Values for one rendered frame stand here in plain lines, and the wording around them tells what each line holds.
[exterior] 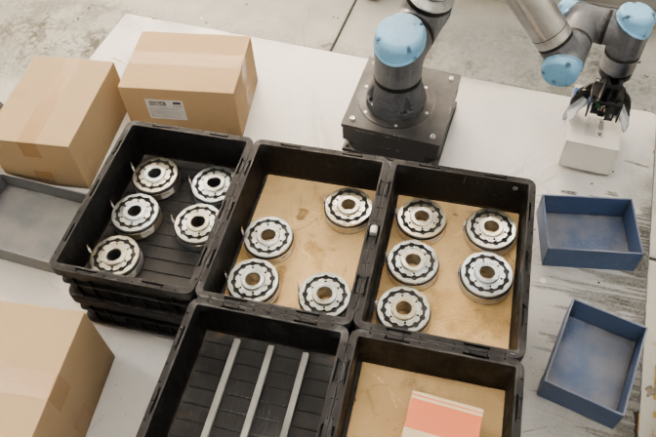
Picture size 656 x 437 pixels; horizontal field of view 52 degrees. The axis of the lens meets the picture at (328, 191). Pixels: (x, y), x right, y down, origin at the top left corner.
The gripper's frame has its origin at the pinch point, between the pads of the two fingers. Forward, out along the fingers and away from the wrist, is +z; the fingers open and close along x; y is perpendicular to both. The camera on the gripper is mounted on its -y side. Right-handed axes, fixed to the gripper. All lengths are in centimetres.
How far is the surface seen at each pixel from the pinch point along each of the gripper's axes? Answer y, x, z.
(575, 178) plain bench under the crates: 11.8, -1.1, 8.1
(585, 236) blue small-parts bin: 28.7, 2.8, 7.6
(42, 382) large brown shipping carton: 102, -87, -12
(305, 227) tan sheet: 53, -56, -5
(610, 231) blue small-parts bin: 25.6, 8.2, 7.6
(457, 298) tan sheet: 60, -21, -5
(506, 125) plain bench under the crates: -1.5, -20.2, 8.2
